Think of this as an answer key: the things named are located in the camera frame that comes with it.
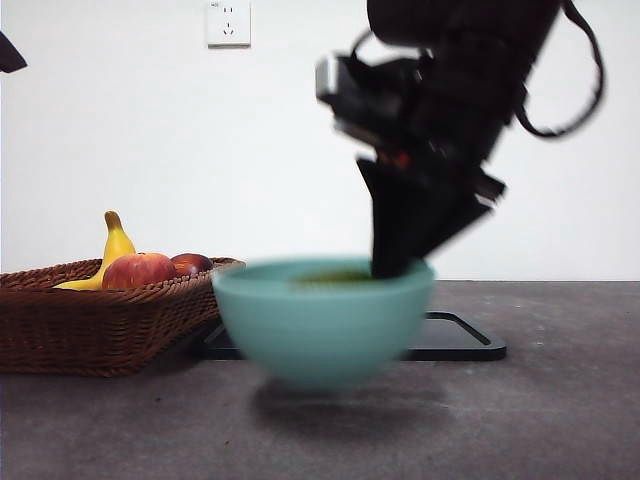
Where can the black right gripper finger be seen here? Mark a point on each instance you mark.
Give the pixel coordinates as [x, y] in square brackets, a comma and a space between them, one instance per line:
[435, 220]
[385, 215]

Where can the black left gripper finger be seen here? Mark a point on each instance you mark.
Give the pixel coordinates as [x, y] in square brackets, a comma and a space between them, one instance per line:
[10, 57]

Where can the green avocado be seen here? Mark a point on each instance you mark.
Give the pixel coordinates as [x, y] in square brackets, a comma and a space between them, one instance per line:
[335, 275]

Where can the teal ceramic bowl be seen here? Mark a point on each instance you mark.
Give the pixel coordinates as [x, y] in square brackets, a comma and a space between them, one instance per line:
[320, 330]

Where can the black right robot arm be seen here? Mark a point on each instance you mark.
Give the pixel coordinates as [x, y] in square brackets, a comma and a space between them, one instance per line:
[475, 75]

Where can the dark teal rectangular tray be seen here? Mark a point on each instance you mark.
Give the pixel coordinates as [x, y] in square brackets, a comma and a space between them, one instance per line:
[450, 345]

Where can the dark red plum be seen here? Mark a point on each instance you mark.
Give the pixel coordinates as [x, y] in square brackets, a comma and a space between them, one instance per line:
[192, 264]

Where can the yellow banana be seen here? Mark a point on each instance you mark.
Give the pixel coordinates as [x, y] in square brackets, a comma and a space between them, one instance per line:
[119, 240]

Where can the red yellow apple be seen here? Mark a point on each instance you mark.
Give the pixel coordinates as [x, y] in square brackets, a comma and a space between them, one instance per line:
[135, 272]

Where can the brown wicker basket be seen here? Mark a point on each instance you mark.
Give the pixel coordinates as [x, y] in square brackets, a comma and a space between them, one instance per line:
[100, 330]

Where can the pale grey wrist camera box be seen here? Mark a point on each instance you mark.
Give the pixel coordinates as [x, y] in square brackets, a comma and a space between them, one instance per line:
[327, 80]

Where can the white wall socket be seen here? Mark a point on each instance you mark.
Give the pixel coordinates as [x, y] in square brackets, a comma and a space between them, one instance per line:
[229, 25]

